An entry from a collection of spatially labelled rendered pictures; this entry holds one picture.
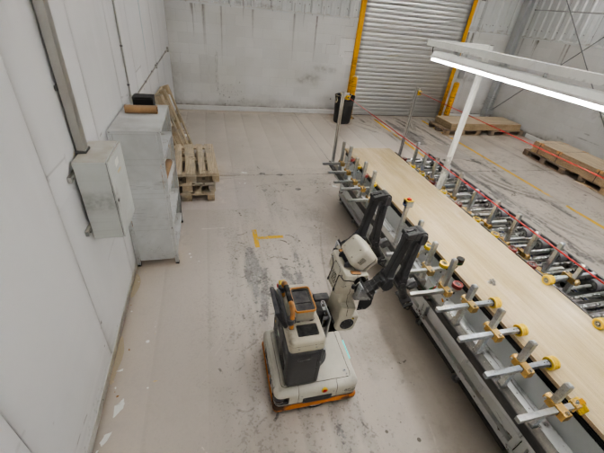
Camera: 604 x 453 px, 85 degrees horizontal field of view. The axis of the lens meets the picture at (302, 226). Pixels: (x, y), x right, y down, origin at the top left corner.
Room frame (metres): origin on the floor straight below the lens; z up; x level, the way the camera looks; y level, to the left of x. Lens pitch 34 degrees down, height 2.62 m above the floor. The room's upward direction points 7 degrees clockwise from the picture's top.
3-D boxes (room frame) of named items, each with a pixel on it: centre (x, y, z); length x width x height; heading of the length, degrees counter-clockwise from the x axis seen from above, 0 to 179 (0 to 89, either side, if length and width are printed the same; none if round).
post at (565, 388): (1.07, -1.48, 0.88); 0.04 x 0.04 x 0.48; 17
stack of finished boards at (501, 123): (10.00, -4.75, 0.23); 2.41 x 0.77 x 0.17; 109
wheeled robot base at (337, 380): (1.68, -0.17, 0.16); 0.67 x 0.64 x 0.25; 107
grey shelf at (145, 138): (3.23, 1.71, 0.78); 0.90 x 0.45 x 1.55; 17
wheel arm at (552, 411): (1.00, -1.40, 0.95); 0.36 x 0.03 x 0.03; 107
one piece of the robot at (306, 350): (1.65, -0.08, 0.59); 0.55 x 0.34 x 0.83; 17
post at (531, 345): (1.30, -1.40, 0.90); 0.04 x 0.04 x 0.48; 17
